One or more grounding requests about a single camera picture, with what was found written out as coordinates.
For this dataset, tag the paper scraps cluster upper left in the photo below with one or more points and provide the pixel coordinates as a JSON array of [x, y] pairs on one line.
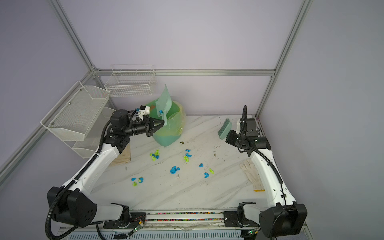
[[155, 156]]

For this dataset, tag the paper scraps cluster centre top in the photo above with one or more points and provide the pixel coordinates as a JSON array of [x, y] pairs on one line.
[[187, 155]]

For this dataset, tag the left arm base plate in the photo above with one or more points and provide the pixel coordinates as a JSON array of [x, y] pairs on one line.
[[128, 222]]

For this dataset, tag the paper scraps cluster far left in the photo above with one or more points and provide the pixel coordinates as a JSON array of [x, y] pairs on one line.
[[136, 181]]

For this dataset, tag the green trash bin with bag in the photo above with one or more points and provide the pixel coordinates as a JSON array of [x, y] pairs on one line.
[[176, 121]]

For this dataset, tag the blue paper scrap centre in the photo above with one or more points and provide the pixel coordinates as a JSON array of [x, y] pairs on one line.
[[174, 170]]

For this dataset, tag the beige glove left side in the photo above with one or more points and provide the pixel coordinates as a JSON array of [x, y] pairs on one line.
[[123, 158]]

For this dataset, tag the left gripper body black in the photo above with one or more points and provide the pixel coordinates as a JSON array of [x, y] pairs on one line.
[[142, 127]]

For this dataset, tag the white slotted cable duct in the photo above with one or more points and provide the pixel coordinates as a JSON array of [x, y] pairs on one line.
[[175, 235]]

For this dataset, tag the white wire basket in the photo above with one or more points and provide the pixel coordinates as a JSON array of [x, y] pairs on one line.
[[131, 81]]

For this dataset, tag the aluminium front rail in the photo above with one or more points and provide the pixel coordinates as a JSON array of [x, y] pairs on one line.
[[184, 220]]

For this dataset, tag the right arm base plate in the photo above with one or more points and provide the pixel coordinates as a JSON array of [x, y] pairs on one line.
[[232, 219]]

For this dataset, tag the paper scraps cluster centre right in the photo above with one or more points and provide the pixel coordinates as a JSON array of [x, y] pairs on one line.
[[208, 171]]

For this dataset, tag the green plastic dustpan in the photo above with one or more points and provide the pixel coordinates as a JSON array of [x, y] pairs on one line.
[[163, 105]]

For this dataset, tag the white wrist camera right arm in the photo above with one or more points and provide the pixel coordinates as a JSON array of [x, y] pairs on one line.
[[144, 110]]

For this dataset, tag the white mesh two-tier shelf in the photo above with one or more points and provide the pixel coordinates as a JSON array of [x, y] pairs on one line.
[[78, 118]]

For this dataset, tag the white knit glove right side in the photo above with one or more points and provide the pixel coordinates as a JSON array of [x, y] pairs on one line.
[[249, 168]]

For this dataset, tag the green hand brush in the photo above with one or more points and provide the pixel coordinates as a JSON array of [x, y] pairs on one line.
[[225, 129]]

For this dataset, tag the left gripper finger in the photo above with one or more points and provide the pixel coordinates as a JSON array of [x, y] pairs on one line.
[[157, 121], [154, 129]]

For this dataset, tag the paper scraps cluster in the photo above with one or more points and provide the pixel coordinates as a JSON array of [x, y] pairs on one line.
[[208, 171], [155, 156], [187, 155], [136, 181]]

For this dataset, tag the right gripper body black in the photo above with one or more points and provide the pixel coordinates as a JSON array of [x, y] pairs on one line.
[[233, 138]]

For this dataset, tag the robot right arm white black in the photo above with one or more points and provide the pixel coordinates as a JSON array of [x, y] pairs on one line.
[[278, 214]]

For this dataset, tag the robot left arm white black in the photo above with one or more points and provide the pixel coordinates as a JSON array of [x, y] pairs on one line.
[[70, 207]]

